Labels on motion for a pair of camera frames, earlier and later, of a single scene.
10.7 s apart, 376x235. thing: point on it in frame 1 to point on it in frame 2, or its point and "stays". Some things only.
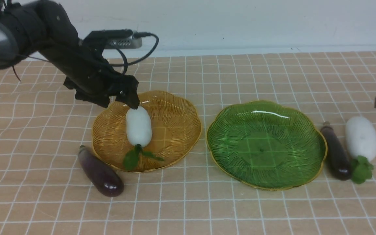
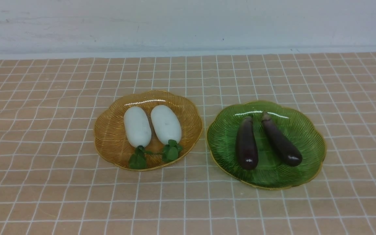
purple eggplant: (100, 175) to (246, 146)
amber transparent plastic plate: (177, 128) stays
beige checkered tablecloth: (32, 130) stays
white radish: (362, 141) to (167, 129)
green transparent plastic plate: (266, 146) stays
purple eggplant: (338, 160) to (278, 143)
